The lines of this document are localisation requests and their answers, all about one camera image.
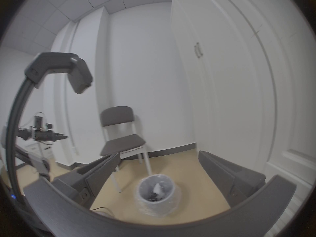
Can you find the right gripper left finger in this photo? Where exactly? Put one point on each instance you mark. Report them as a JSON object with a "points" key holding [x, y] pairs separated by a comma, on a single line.
{"points": [[96, 174]]}

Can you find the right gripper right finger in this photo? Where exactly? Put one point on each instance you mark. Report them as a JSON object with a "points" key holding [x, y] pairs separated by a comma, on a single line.
{"points": [[227, 179]]}

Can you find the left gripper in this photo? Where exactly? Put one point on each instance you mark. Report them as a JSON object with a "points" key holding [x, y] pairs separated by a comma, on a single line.
{"points": [[44, 135]]}

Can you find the clear plastic bag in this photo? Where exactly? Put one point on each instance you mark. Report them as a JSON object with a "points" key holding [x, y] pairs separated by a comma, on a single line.
{"points": [[178, 194]]}

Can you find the white printed wrapper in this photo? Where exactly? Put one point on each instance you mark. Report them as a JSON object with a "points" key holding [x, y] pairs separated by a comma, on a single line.
{"points": [[158, 188]]}

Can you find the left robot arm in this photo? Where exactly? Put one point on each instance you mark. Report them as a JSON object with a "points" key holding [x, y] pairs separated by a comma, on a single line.
{"points": [[37, 160]]}

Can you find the white trash bin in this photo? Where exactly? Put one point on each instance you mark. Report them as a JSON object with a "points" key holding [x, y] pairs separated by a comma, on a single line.
{"points": [[158, 207]]}

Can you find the white bedside table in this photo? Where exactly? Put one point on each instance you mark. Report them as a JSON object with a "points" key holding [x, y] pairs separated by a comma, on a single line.
{"points": [[30, 147]]}

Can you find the grey and white chair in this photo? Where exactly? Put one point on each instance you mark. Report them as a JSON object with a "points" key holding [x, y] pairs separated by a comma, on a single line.
{"points": [[123, 142]]}

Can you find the white wardrobe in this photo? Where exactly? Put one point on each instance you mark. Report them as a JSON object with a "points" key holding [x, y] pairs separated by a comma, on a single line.
{"points": [[234, 83]]}

